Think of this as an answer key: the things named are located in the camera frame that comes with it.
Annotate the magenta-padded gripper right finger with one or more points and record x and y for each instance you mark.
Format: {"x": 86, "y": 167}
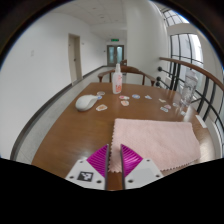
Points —
{"x": 131, "y": 163}

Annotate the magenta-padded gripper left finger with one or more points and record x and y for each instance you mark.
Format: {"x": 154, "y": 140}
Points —
{"x": 98, "y": 163}

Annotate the pink towel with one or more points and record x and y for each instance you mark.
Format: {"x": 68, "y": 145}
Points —
{"x": 156, "y": 140}

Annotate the small colourful sticker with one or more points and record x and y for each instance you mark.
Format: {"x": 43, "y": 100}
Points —
{"x": 167, "y": 106}
{"x": 135, "y": 96}
{"x": 164, "y": 109}
{"x": 101, "y": 93}
{"x": 183, "y": 112}
{"x": 125, "y": 103}
{"x": 101, "y": 107}
{"x": 99, "y": 97}
{"x": 148, "y": 97}
{"x": 124, "y": 97}
{"x": 175, "y": 104}
{"x": 162, "y": 100}

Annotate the white computer mouse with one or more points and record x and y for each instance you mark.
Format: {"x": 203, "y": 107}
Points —
{"x": 86, "y": 102}

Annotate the white paper card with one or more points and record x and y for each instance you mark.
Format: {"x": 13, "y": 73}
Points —
{"x": 201, "y": 120}

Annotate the white spray bottle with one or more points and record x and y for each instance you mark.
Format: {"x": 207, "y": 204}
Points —
{"x": 117, "y": 81}

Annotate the wooden armchair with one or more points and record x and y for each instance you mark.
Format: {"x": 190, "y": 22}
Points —
{"x": 128, "y": 69}

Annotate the clear plastic shaker bottle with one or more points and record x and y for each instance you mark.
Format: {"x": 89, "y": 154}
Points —
{"x": 188, "y": 88}

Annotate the beige side door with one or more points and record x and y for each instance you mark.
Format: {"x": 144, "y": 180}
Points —
{"x": 74, "y": 58}

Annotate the glass double door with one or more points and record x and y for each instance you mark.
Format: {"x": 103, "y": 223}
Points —
{"x": 115, "y": 55}

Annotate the wood-topped black railing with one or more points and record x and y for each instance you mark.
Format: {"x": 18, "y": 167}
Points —
{"x": 196, "y": 68}

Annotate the green exit sign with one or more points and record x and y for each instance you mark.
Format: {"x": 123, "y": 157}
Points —
{"x": 115, "y": 40}

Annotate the large framed window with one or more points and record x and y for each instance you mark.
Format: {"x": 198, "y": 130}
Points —
{"x": 186, "y": 46}

